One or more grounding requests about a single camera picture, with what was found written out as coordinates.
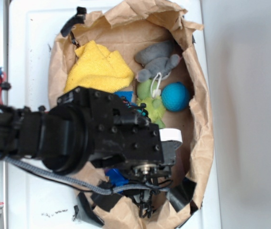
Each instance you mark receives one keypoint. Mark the blue sponge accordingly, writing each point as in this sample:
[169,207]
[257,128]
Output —
[127,95]

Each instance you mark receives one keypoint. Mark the green plush toy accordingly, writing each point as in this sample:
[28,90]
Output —
[151,96]

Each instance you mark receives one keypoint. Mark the white tray table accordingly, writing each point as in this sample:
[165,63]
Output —
[34,203]

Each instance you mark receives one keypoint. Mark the grey plush mouse toy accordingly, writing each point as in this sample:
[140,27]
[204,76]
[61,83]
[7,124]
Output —
[155,59]

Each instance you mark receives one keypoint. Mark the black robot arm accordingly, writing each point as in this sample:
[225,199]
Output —
[89,125]

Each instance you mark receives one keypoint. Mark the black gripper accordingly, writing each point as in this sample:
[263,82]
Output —
[126,140]

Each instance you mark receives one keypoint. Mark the yellow microfiber cloth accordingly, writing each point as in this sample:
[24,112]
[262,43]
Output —
[99,68]

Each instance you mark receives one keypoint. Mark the brown paper bag bin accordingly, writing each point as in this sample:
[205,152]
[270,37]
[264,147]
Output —
[127,27]

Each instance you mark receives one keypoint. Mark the blue plastic bottle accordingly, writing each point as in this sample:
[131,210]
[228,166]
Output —
[116,178]

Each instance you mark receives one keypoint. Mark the blue foam ball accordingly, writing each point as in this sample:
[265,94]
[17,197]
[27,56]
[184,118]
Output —
[175,97]

